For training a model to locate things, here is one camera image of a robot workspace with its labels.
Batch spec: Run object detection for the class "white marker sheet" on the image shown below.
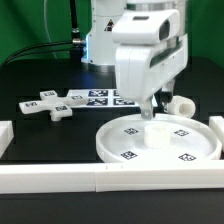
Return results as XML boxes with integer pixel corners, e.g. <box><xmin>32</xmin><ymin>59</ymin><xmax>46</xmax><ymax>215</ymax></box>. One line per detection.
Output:
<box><xmin>68</xmin><ymin>89</ymin><xmax>138</xmax><ymax>108</ymax></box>

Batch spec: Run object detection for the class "white front rail left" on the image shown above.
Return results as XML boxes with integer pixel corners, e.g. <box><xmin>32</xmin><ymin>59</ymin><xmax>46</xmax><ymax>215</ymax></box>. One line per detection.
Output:
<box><xmin>0</xmin><ymin>164</ymin><xmax>96</xmax><ymax>194</ymax></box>

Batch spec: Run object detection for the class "white front rail right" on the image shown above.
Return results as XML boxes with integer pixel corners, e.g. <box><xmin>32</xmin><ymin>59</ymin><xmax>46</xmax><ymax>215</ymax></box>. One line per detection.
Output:
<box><xmin>95</xmin><ymin>160</ymin><xmax>224</xmax><ymax>192</ymax></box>

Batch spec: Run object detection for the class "white round table top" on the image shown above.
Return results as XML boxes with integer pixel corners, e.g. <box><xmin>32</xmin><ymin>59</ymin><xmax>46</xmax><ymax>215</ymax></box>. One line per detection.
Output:
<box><xmin>96</xmin><ymin>114</ymin><xmax>222</xmax><ymax>163</ymax></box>

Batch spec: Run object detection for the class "white rail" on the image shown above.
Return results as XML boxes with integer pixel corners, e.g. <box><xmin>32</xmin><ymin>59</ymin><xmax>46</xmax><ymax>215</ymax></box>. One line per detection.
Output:
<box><xmin>95</xmin><ymin>160</ymin><xmax>224</xmax><ymax>192</ymax></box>
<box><xmin>0</xmin><ymin>164</ymin><xmax>96</xmax><ymax>194</ymax></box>

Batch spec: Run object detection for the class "white cross-shaped table base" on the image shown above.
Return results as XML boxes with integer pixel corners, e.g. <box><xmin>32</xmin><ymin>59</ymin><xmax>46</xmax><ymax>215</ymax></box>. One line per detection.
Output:
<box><xmin>19</xmin><ymin>90</ymin><xmax>88</xmax><ymax>121</ymax></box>

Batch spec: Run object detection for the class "black cable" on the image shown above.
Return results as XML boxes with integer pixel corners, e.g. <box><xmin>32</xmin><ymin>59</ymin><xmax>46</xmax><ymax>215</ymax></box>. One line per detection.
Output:
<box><xmin>0</xmin><ymin>0</ymin><xmax>88</xmax><ymax>66</ymax></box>

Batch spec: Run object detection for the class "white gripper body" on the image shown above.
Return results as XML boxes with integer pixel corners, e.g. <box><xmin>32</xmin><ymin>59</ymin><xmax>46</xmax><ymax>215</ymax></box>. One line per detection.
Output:
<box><xmin>112</xmin><ymin>9</ymin><xmax>187</xmax><ymax>105</ymax></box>

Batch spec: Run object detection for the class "white left side block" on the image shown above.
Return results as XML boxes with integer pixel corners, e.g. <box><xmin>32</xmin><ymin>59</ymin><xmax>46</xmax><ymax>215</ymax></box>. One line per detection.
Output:
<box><xmin>0</xmin><ymin>121</ymin><xmax>14</xmax><ymax>158</ymax></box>

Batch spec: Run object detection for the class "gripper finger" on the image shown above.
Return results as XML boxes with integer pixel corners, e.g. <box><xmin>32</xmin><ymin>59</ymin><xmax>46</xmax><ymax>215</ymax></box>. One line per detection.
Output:
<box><xmin>161</xmin><ymin>79</ymin><xmax>175</xmax><ymax>111</ymax></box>
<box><xmin>140</xmin><ymin>100</ymin><xmax>153</xmax><ymax>120</ymax></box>

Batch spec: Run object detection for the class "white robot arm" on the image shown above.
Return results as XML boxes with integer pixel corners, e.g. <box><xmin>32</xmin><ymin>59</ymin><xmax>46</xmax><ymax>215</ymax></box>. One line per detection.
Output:
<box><xmin>81</xmin><ymin>0</ymin><xmax>188</xmax><ymax>119</ymax></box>

